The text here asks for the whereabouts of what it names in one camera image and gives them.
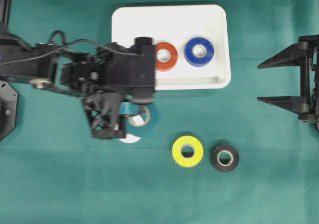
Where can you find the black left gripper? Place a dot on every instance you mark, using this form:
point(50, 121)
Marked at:
point(107, 70)

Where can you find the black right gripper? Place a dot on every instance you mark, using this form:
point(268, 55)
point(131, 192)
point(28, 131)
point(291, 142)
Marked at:
point(305, 54)

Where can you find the teal green tape roll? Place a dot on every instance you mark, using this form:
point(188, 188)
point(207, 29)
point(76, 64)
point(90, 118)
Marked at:
point(149, 127)

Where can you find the red orange tape roll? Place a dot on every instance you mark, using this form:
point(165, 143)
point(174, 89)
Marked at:
point(166, 56)

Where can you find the blue tape roll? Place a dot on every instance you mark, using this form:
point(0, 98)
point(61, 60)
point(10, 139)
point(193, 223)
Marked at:
point(198, 51)

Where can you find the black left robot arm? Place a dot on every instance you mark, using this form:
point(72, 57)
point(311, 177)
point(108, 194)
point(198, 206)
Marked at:
point(39, 66)

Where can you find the white tape roll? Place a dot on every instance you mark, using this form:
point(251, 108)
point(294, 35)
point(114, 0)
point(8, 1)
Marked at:
point(130, 139)

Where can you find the white plastic tray case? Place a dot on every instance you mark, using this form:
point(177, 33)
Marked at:
point(177, 24)

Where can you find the yellow tape roll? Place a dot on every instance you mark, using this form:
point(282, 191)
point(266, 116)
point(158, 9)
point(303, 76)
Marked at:
point(195, 144)

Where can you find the black tape roll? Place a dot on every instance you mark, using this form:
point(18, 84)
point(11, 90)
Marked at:
point(231, 151)

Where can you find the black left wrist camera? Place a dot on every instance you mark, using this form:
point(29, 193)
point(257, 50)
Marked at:
point(142, 79)

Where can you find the black metal frame rail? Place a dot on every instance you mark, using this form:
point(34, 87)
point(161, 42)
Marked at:
point(4, 14)

